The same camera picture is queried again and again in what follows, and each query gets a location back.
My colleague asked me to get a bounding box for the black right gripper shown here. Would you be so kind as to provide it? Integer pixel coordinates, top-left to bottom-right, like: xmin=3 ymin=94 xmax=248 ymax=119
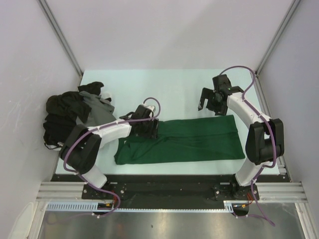
xmin=198 ymin=88 xmax=228 ymax=116

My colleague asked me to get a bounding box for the green t shirt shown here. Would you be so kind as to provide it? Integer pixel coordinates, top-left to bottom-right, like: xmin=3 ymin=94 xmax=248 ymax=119
xmin=115 ymin=115 xmax=245 ymax=165

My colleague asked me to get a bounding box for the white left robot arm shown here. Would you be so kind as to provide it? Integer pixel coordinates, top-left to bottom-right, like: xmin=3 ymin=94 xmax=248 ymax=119
xmin=59 ymin=104 xmax=159 ymax=199

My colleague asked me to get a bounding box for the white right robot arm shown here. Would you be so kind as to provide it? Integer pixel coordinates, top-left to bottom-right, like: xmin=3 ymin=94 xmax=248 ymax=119
xmin=198 ymin=74 xmax=284 ymax=200

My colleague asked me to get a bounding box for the grey t shirt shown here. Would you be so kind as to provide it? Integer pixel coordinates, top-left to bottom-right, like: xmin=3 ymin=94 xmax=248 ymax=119
xmin=76 ymin=91 xmax=116 ymax=127

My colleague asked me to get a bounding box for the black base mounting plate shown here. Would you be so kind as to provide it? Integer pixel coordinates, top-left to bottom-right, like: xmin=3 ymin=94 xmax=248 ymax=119
xmin=51 ymin=174 xmax=291 ymax=210

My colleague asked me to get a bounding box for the black t shirt pile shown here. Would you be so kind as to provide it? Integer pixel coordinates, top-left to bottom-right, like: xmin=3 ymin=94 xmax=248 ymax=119
xmin=43 ymin=82 xmax=104 ymax=150

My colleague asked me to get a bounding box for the white plastic bin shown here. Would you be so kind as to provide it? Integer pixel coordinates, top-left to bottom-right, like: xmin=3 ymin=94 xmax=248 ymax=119
xmin=43 ymin=91 xmax=115 ymax=150

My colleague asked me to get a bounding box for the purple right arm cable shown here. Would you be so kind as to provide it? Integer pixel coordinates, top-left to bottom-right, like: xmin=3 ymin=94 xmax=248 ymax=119
xmin=219 ymin=65 xmax=278 ymax=227

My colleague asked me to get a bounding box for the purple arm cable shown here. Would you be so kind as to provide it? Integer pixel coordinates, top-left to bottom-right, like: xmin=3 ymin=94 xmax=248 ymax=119
xmin=63 ymin=97 xmax=161 ymax=220
xmin=219 ymin=65 xmax=278 ymax=227

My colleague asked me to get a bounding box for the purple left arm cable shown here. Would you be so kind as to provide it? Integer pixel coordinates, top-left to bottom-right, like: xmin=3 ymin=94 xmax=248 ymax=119
xmin=63 ymin=97 xmax=161 ymax=220

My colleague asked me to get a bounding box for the white slotted cable duct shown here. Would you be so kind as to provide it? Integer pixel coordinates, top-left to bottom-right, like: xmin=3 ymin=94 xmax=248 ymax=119
xmin=46 ymin=202 xmax=233 ymax=213

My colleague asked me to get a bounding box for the aluminium front rail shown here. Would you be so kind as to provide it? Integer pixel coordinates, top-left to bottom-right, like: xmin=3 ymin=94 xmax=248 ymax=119
xmin=37 ymin=182 xmax=308 ymax=203

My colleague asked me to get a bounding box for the right aluminium frame post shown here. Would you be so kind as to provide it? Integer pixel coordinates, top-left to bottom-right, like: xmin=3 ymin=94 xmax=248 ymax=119
xmin=255 ymin=0 xmax=302 ymax=75

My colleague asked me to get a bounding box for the aluminium frame post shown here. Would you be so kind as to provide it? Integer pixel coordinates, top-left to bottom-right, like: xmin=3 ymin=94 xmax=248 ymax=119
xmin=255 ymin=0 xmax=302 ymax=75
xmin=37 ymin=0 xmax=83 ymax=79

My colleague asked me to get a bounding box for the left aluminium frame post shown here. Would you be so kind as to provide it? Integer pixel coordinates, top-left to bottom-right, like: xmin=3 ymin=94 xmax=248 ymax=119
xmin=37 ymin=0 xmax=83 ymax=79

